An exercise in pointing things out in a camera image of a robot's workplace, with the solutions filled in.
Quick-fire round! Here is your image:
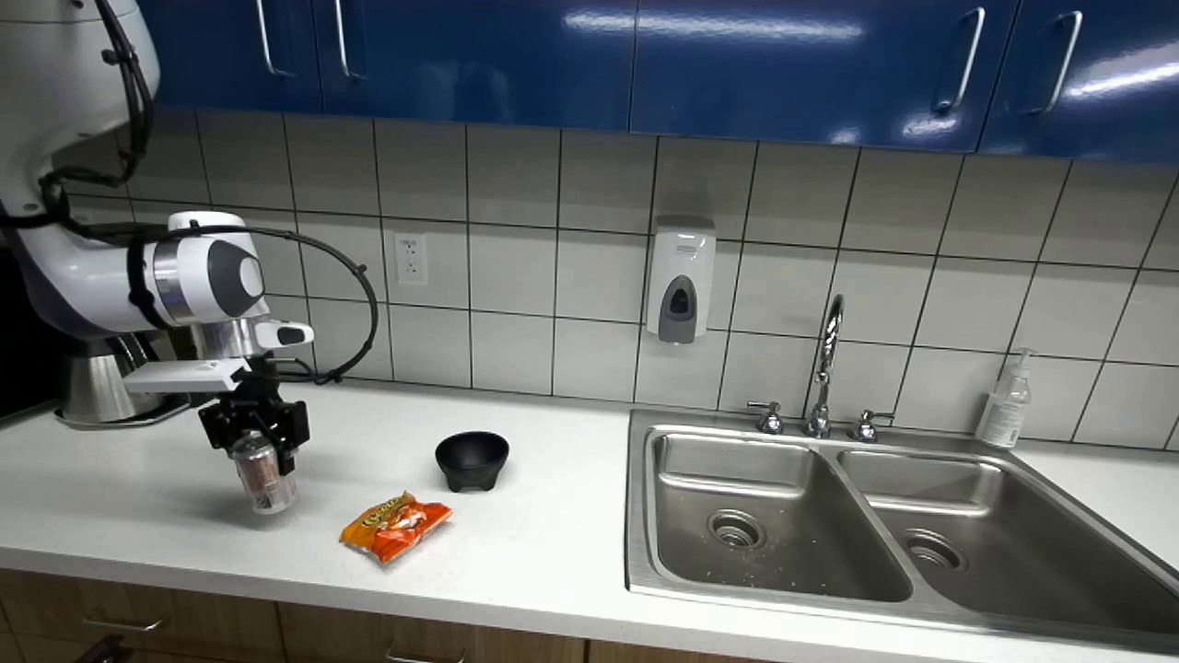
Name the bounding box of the black appliance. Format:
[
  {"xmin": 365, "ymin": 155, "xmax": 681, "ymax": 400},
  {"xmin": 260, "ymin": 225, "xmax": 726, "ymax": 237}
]
[{"xmin": 0, "ymin": 249, "xmax": 65, "ymax": 427}]

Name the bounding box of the clear soap bottle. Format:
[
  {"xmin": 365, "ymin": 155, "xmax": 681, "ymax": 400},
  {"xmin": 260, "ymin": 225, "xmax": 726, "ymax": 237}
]
[{"xmin": 974, "ymin": 349, "xmax": 1034, "ymax": 452}]

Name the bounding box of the orange chips bag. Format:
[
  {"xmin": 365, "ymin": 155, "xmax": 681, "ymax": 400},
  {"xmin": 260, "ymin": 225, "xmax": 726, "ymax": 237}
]
[{"xmin": 335, "ymin": 490, "xmax": 456, "ymax": 569}]

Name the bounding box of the wooden base cabinet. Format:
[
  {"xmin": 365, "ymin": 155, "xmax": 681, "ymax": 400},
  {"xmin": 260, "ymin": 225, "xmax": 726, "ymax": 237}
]
[{"xmin": 0, "ymin": 569, "xmax": 767, "ymax": 663}]

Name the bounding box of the grey metal can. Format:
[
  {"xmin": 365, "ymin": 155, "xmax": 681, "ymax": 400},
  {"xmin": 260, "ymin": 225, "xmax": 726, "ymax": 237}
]
[{"xmin": 230, "ymin": 427, "xmax": 300, "ymax": 519}]

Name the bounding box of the steel double sink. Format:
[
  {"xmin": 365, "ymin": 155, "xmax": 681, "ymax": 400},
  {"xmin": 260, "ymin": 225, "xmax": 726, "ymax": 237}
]
[{"xmin": 623, "ymin": 409, "xmax": 1179, "ymax": 656}]

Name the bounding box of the black coffee maker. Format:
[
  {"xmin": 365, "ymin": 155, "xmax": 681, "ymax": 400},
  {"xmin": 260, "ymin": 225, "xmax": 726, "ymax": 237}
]
[{"xmin": 40, "ymin": 323, "xmax": 254, "ymax": 433}]

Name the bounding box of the chrome faucet handle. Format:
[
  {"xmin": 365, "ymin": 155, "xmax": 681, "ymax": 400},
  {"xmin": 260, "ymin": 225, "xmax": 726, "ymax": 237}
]
[
  {"xmin": 846, "ymin": 405, "xmax": 895, "ymax": 446},
  {"xmin": 748, "ymin": 399, "xmax": 790, "ymax": 440}
]

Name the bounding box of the white wall outlet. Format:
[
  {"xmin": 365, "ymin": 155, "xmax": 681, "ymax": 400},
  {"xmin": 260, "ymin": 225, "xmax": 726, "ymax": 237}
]
[{"xmin": 387, "ymin": 228, "xmax": 435, "ymax": 292}]

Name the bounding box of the white wall soap dispenser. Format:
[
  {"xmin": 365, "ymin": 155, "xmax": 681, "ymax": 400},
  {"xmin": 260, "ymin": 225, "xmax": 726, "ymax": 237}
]
[{"xmin": 642, "ymin": 217, "xmax": 717, "ymax": 346}]

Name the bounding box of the silver upper cabinet handle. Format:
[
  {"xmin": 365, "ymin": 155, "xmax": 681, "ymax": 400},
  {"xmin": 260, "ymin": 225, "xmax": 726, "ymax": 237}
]
[
  {"xmin": 932, "ymin": 5, "xmax": 991, "ymax": 122},
  {"xmin": 327, "ymin": 0, "xmax": 356, "ymax": 86},
  {"xmin": 1034, "ymin": 6, "xmax": 1086, "ymax": 122},
  {"xmin": 250, "ymin": 0, "xmax": 281, "ymax": 81}
]

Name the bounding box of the blue cabinet door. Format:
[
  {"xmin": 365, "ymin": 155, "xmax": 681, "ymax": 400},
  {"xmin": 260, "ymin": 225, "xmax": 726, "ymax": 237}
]
[
  {"xmin": 980, "ymin": 0, "xmax": 1179, "ymax": 170},
  {"xmin": 630, "ymin": 0, "xmax": 1025, "ymax": 158},
  {"xmin": 300, "ymin": 0, "xmax": 642, "ymax": 136},
  {"xmin": 128, "ymin": 0, "xmax": 304, "ymax": 122}
]

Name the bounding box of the chrome faucet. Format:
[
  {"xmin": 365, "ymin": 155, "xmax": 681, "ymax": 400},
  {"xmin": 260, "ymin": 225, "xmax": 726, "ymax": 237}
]
[{"xmin": 803, "ymin": 292, "xmax": 846, "ymax": 440}]

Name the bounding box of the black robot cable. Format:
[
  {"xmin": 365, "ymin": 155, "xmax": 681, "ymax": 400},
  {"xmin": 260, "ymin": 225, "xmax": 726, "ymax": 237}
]
[{"xmin": 32, "ymin": 0, "xmax": 384, "ymax": 386}]

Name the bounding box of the steel coffee carafe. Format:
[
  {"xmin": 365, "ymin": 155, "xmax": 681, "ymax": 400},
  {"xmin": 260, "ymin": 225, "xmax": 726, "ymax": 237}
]
[{"xmin": 54, "ymin": 341, "xmax": 187, "ymax": 431}]

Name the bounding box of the black bowl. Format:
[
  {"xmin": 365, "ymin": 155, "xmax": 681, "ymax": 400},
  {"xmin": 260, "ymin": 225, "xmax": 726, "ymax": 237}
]
[{"xmin": 432, "ymin": 427, "xmax": 513, "ymax": 496}]

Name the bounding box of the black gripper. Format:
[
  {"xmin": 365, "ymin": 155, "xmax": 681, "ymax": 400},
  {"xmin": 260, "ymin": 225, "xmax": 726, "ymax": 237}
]
[{"xmin": 199, "ymin": 355, "xmax": 312, "ymax": 479}]

